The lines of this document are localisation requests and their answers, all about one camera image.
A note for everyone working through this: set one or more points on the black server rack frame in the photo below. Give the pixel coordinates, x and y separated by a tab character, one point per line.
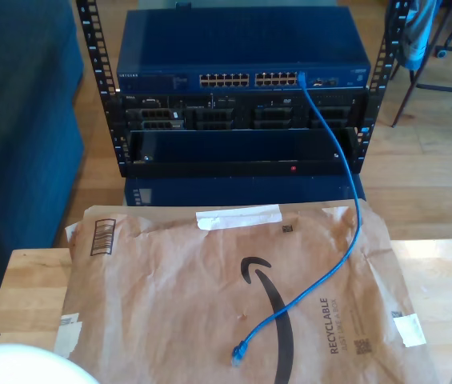
97	52

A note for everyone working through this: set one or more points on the grey-blue cloth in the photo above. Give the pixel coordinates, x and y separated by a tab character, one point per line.
417	36

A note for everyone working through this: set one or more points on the dark blue flat chassis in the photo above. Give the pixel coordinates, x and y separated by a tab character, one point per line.
249	192

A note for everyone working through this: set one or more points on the black rack server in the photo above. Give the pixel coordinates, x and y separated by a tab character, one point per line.
249	104

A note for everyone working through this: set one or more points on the dark metal stool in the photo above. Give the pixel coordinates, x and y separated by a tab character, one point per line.
449	89

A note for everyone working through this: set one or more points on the blue sofa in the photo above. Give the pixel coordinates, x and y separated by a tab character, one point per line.
17	140

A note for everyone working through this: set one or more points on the brown paper mailer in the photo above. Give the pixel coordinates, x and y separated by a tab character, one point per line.
169	300

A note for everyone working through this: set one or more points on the blue network switch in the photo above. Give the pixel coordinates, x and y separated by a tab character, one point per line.
241	40

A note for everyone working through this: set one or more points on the black rack shelf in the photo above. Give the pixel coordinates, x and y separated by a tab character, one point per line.
241	168

